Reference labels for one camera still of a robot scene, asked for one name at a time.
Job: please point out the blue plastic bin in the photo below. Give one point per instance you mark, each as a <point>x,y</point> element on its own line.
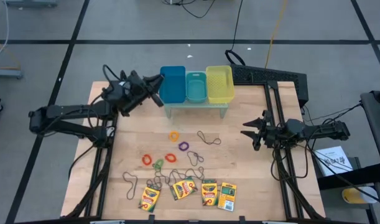
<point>172,85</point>

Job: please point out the black low side table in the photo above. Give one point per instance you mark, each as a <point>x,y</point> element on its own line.
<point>348,179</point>

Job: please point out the black perforated panel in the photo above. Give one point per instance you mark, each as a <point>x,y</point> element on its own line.
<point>264,74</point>

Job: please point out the teal plastic bin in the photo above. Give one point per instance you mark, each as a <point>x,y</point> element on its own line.
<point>196,88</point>

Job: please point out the yellow Crayola crayon box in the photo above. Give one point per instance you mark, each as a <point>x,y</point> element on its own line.
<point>150,199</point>
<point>183,188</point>
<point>209,193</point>
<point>227,197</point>

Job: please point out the white printed paper sheet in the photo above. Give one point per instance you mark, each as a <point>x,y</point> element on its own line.
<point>332,161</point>

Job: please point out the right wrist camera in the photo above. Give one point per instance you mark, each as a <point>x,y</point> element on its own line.
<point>294,126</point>

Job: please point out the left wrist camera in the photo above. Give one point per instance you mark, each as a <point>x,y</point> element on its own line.
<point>113,91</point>

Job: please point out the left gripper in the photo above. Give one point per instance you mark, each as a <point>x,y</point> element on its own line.
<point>135,93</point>

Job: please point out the yellow plastic bin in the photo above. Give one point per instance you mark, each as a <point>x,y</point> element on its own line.
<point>220,84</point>

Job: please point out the grey desk foot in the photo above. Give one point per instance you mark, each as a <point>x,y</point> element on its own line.
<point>31,3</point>
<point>6,73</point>

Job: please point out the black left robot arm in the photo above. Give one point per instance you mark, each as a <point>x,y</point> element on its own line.
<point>68,112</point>

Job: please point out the black aluminium table frame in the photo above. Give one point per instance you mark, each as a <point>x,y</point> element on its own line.
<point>273,84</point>

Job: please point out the yellow and white bottle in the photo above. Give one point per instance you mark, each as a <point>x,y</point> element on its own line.
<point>357,196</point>

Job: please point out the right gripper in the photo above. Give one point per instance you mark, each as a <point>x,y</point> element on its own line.
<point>269,133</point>

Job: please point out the silver metal bracket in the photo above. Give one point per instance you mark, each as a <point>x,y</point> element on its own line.
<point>107,222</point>
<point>280,222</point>

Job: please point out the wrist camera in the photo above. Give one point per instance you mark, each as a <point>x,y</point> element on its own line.
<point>113,91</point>
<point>294,126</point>

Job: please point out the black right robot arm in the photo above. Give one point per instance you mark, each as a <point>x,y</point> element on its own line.
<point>326,130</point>

